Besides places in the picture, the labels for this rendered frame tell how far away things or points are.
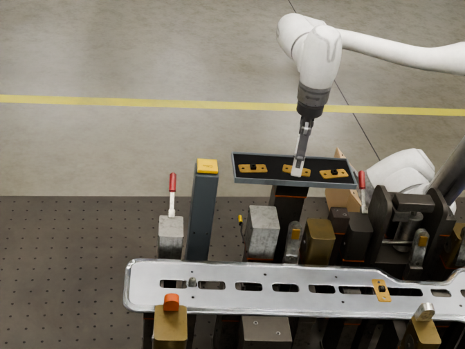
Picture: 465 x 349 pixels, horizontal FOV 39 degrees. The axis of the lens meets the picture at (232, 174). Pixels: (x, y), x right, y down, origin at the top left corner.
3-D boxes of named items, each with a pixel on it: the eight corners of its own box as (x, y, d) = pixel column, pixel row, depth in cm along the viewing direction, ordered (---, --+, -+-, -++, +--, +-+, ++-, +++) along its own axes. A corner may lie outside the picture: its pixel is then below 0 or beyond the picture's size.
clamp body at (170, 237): (151, 324, 200) (158, 236, 179) (152, 296, 210) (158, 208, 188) (175, 325, 201) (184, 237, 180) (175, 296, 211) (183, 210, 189)
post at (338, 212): (307, 311, 212) (333, 217, 189) (305, 299, 216) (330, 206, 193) (322, 311, 213) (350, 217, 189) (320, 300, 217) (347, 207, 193)
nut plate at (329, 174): (323, 179, 193) (324, 175, 193) (318, 171, 196) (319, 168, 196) (349, 176, 196) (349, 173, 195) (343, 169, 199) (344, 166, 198)
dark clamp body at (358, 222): (324, 320, 210) (351, 230, 188) (317, 293, 220) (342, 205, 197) (345, 320, 211) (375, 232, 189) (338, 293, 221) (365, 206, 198)
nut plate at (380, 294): (391, 302, 178) (392, 299, 177) (378, 301, 177) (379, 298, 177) (383, 280, 185) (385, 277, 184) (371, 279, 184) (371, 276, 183)
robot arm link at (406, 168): (376, 177, 257) (426, 149, 250) (395, 215, 247) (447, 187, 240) (360, 163, 245) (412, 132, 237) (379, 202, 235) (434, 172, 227)
